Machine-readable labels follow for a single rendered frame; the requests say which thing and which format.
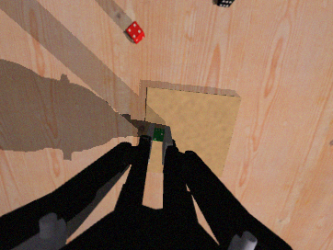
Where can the black die with white pips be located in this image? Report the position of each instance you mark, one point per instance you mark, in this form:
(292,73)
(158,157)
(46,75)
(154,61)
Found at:
(225,3)

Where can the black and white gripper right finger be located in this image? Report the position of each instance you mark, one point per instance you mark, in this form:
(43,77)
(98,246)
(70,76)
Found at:
(232,225)

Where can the green die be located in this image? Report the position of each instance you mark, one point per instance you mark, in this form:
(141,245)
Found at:
(159,134)

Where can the red die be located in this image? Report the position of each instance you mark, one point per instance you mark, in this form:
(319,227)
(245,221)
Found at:
(135,32)

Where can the tan flat mat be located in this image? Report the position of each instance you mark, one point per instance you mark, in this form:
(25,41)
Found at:
(199,122)

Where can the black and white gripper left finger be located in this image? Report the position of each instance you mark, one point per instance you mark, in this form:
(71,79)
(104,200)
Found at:
(46,223)

